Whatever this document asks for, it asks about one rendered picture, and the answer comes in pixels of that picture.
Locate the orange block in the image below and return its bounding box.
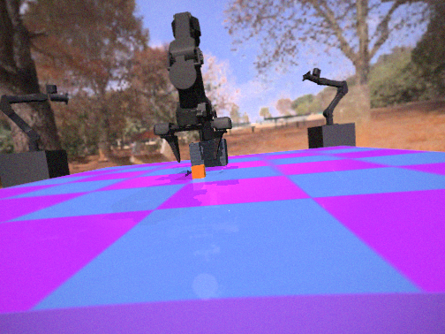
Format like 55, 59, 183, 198
192, 164, 206, 178

